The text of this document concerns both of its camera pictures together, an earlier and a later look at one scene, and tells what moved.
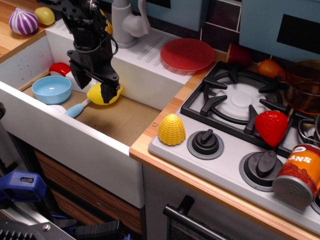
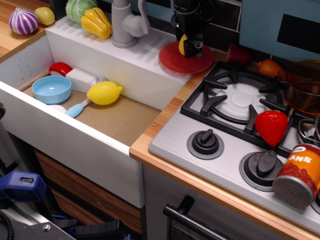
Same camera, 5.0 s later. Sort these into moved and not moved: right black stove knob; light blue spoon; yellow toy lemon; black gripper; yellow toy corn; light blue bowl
Moved: black gripper; yellow toy corn
Not moved: light blue spoon; right black stove knob; light blue bowl; yellow toy lemon
